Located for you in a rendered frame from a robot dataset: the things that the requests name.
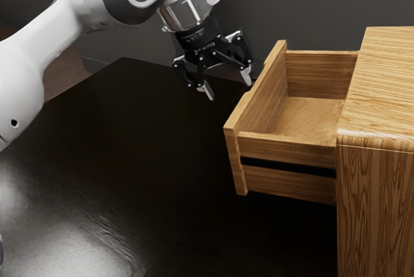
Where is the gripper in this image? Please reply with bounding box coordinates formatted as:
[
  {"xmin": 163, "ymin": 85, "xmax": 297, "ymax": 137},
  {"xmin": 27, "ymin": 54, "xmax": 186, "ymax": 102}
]
[{"xmin": 171, "ymin": 14, "xmax": 254, "ymax": 101}]

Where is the wooden cabinet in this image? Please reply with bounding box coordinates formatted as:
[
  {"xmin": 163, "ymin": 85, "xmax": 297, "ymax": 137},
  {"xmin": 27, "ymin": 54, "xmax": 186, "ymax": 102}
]
[{"xmin": 335, "ymin": 25, "xmax": 414, "ymax": 277}]

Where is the wooden drawer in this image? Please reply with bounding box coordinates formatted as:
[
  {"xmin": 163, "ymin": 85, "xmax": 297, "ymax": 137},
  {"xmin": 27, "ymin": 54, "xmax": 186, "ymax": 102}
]
[{"xmin": 223, "ymin": 39, "xmax": 360, "ymax": 207}]

